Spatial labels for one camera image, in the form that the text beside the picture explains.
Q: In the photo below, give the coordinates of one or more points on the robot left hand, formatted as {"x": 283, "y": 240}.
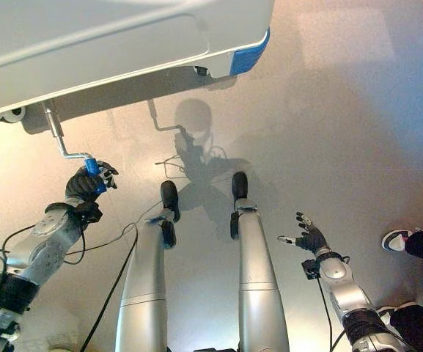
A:
{"x": 81, "y": 185}

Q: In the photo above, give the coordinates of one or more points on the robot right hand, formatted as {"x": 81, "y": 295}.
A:
{"x": 312, "y": 238}

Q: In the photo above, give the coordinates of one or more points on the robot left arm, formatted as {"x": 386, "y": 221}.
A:
{"x": 31, "y": 256}

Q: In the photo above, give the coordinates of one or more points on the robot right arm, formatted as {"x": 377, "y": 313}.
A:
{"x": 350, "y": 300}

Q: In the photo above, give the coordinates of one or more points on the bed caster wheel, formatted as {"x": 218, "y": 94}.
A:
{"x": 11, "y": 114}

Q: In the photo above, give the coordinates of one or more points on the robot right leg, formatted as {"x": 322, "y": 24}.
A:
{"x": 255, "y": 271}

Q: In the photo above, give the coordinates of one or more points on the robot leg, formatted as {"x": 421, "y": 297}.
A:
{"x": 255, "y": 271}
{"x": 149, "y": 271}

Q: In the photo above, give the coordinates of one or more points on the person's shoe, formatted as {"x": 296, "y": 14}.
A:
{"x": 389, "y": 315}
{"x": 396, "y": 240}

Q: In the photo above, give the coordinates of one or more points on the robot left leg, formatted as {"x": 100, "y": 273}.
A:
{"x": 149, "y": 271}

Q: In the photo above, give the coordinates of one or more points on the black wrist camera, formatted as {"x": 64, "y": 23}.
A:
{"x": 311, "y": 268}

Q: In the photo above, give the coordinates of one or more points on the black bed bracket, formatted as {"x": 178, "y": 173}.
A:
{"x": 201, "y": 70}

